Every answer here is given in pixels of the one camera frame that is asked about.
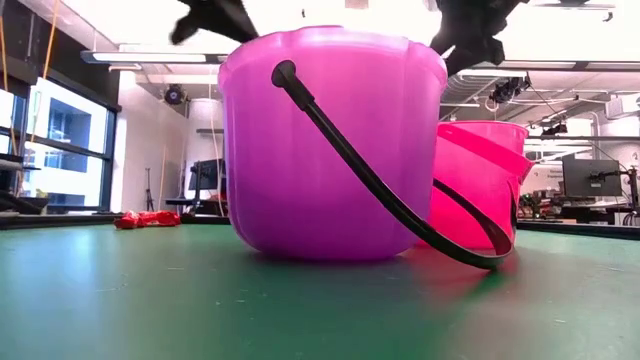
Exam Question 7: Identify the black monitor on arm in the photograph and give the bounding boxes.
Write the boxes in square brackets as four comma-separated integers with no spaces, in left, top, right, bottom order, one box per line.
[561,158,624,198]

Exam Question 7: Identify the red candy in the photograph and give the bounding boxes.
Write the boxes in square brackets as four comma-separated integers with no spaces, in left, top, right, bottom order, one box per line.
[113,211,150,231]
[142,209,182,228]

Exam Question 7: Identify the yellow hanging rope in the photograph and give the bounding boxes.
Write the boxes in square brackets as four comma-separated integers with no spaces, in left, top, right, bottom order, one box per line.
[41,0,62,81]

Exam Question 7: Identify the black framed window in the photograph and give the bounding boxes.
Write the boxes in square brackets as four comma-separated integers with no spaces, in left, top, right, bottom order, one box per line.
[0,74,121,215]

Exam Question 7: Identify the black monitor stand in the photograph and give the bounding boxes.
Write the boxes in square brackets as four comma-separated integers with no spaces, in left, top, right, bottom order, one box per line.
[627,166,640,214]

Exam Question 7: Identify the white ceiling unit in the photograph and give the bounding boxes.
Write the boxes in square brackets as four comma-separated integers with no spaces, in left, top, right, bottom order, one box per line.
[603,93,640,120]

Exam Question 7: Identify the black ceiling-mounted camera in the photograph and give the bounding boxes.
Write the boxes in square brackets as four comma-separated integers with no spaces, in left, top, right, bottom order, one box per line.
[487,74,533,105]
[540,121,569,137]

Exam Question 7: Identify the purple bucket with black handle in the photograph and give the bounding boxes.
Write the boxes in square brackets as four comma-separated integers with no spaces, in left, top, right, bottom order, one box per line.
[217,24,516,272]

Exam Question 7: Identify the dark office desk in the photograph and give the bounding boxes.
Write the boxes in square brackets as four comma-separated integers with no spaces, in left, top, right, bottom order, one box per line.
[519,197,640,227]

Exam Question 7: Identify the dark furniture piece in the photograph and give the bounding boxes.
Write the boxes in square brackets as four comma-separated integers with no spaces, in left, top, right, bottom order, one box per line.
[0,192,51,216]

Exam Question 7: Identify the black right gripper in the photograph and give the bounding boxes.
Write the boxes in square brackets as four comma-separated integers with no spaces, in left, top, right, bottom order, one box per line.
[429,0,529,77]

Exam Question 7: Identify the green table mat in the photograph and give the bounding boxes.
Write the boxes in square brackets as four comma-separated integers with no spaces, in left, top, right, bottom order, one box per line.
[0,223,640,360]

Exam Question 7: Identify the black aluminium table frame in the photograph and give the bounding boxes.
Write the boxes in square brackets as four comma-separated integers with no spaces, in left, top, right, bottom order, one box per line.
[0,212,640,242]

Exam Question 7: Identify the dark monitor on stand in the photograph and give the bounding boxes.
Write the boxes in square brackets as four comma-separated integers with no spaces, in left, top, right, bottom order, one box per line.
[187,158,227,194]

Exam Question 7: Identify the pink plastic halloween bucket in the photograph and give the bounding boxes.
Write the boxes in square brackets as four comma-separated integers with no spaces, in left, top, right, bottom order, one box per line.
[418,119,535,251]

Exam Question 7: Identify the long ceiling light bar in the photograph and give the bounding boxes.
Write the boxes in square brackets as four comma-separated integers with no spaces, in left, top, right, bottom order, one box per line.
[79,48,640,72]

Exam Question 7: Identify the round black ceiling camera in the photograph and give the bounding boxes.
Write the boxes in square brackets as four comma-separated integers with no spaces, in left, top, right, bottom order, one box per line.
[163,83,186,106]

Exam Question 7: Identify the dark monitor desk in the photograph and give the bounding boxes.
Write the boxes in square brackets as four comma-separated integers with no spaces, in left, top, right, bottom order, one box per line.
[164,197,229,216]

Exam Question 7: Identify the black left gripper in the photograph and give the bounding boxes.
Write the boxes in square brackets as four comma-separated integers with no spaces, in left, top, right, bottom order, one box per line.
[169,0,260,46]

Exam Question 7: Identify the black tripod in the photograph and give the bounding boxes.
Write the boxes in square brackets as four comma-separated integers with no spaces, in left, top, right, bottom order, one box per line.
[143,167,155,213]

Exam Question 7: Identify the yellow hanging strap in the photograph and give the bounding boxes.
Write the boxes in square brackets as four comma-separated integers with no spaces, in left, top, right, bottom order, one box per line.
[0,14,9,94]

